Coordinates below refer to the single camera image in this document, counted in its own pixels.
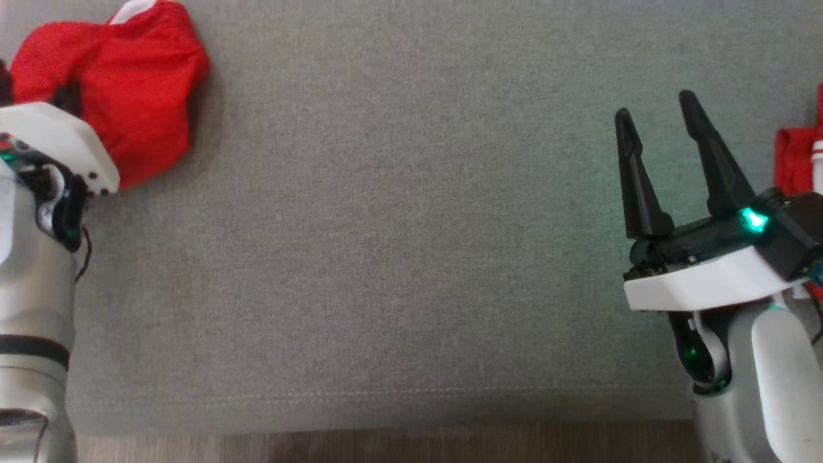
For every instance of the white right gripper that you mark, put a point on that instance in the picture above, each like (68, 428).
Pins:
(701, 276)

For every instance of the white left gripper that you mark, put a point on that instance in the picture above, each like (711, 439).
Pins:
(58, 138)

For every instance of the red basketball shorts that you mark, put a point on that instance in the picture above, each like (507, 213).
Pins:
(135, 83)

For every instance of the red white basketball jersey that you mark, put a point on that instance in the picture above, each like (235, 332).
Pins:
(794, 161)

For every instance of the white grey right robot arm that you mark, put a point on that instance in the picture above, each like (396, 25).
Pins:
(765, 386)

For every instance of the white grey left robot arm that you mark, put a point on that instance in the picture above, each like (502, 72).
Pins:
(32, 308)

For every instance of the grey sofa seat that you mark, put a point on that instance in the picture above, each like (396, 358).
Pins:
(386, 225)

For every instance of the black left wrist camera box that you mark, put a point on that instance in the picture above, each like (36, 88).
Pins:
(5, 83)

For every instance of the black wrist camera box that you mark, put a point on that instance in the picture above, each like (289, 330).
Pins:
(794, 225)
(5, 83)

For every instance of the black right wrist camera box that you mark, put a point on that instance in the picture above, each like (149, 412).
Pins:
(794, 225)

